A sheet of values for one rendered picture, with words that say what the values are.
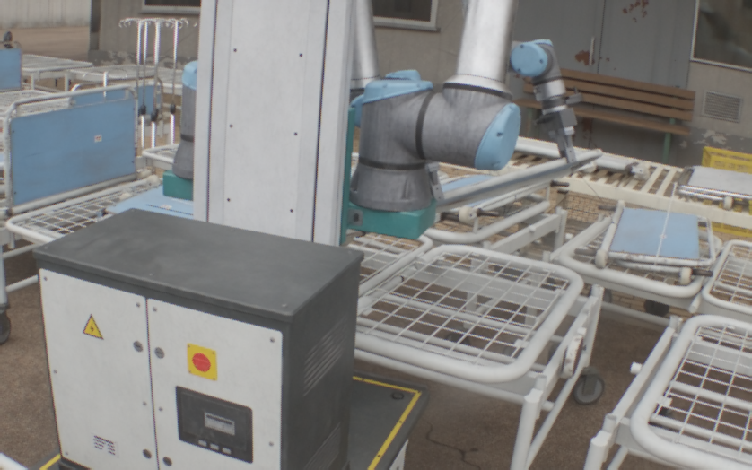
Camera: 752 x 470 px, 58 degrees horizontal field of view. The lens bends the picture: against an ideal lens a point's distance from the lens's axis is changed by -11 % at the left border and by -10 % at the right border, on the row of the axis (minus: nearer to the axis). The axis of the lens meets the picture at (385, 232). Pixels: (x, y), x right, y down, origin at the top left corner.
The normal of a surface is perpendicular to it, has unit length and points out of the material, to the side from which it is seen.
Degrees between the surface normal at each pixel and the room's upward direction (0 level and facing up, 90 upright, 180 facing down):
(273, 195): 90
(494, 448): 0
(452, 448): 0
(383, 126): 90
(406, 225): 90
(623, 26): 90
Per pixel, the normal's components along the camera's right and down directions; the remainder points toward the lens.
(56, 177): 0.90, 0.21
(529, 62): -0.33, 0.21
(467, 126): -0.34, -0.04
